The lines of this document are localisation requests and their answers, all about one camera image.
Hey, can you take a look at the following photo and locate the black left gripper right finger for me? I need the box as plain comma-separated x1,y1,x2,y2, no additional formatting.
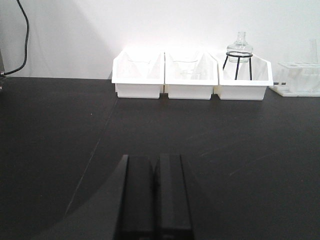
154,154,194,240

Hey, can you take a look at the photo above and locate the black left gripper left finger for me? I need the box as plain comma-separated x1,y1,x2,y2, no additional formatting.
114,154,155,240

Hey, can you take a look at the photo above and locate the left white storage bin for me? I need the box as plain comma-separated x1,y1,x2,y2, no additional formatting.
111,48,165,99

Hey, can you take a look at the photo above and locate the white storage bin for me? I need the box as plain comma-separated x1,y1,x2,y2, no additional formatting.
213,53,274,101
111,48,165,99
164,50,219,100

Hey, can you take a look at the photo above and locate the middle white storage bin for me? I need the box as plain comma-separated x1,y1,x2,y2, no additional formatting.
164,50,219,100

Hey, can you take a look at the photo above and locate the glass beaker in middle bin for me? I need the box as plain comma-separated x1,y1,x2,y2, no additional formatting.
180,69,201,80

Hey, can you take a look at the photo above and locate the right white storage bin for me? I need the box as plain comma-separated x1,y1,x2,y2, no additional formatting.
213,53,274,101

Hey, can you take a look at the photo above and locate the white test tube rack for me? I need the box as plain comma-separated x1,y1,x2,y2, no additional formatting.
269,62,320,97

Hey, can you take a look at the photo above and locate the clear glass flask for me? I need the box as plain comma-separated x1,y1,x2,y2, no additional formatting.
227,31,254,63

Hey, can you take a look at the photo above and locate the black wire tripod stand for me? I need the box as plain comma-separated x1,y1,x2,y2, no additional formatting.
222,50,253,81

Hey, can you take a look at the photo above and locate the black cable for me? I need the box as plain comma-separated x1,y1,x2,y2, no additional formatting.
0,0,30,77

